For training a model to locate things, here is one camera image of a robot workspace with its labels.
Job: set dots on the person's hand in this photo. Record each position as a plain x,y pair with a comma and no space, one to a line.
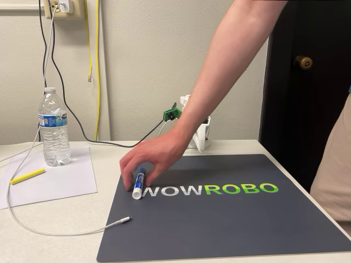
156,149

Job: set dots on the person's body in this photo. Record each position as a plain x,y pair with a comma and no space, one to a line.
336,164

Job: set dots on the clear plastic water bottle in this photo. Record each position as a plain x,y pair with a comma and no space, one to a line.
54,137

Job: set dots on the brass door knob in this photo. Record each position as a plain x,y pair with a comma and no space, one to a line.
303,62

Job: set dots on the dark grey WOWROBO mat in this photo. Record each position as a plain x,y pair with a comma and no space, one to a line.
219,224

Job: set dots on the white paper sheet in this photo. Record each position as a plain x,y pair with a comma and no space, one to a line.
60,183

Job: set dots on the white wall trim strip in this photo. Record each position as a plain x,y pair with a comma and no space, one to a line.
19,6

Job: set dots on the blue and white marker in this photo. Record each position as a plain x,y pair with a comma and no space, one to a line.
138,185

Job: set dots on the white wall charger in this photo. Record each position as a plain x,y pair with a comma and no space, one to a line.
66,6

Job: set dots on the beige wall outlet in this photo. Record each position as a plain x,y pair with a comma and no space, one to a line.
76,11

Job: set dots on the green mounted camera module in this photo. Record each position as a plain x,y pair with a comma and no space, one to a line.
170,113

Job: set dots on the dark door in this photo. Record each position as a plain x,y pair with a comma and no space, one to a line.
307,109

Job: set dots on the yellow stick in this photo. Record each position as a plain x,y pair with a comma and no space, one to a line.
27,176

